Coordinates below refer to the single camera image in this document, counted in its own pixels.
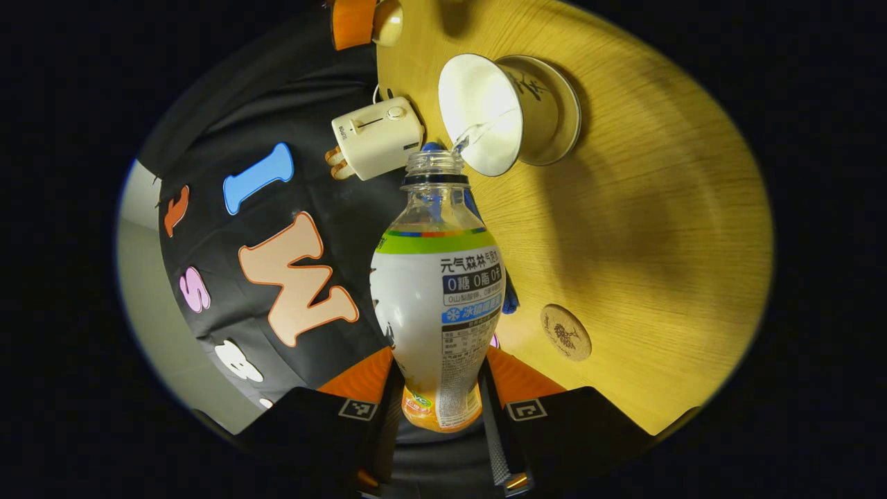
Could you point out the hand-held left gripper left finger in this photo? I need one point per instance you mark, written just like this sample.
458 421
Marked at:
387 443

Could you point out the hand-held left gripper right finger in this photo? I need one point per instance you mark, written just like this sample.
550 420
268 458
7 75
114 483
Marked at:
493 443

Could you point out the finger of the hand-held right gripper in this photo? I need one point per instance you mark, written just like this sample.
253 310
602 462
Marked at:
353 21

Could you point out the cream teacup lid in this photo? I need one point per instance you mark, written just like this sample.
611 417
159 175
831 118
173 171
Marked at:
388 24

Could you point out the round cork coaster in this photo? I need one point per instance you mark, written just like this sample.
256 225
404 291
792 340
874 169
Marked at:
565 333

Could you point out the clear labelled water bottle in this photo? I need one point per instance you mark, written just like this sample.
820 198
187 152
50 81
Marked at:
436 305

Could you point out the cream ceramic teacup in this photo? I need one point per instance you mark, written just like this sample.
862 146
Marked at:
485 104

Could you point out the cream toaster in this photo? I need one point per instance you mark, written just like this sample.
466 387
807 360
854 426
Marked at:
374 138

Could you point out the toast bread slice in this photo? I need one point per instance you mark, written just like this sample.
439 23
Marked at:
342 170
335 156

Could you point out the blue folded towel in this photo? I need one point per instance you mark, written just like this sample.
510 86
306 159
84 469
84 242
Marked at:
511 298

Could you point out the cream ceramic saucer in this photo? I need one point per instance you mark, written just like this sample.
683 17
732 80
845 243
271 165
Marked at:
568 118

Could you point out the black backdrop cloth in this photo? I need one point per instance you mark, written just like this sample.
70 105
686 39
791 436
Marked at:
208 242

